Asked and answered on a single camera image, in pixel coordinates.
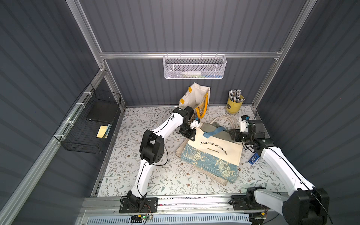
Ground cream tote yellow handles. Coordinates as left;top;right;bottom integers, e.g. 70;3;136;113
178;82;211;119

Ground olive green canvas bag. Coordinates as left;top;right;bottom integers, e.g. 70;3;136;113
201;123;232;141

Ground cream tote bag front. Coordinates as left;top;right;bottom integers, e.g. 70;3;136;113
175;114;242;186

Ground cream tote blue print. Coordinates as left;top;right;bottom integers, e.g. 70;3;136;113
179;126;244;184

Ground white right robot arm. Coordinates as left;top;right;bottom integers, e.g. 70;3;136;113
229;119;331;225

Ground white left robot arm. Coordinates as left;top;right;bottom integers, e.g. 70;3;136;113
127;106;196;212

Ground yellow pencil cup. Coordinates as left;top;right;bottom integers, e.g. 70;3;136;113
226;97;244;114

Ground blue black marker device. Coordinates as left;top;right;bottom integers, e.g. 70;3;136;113
248;153;260;165

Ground bundle of pencils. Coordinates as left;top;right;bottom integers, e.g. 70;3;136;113
228;89;246;103

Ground white tube in basket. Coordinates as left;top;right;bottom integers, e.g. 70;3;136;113
181;71;202;77

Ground yellow sticky notepad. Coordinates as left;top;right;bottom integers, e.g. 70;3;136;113
96;126;108;138

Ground black notebook in basket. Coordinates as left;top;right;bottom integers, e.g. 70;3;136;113
86;101;119;123

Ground small green circuit board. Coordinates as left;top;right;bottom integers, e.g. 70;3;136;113
130;214;148;224

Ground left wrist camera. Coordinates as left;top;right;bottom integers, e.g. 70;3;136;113
189;118;201;129

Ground white wire wall basket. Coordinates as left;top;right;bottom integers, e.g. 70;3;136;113
163;54;227;80

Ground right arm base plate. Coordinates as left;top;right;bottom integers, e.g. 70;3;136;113
228;195;249;211

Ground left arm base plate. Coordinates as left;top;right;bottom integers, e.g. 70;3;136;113
119;196;158;214

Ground black wire wall basket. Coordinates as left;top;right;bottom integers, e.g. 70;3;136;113
54;86;122;154

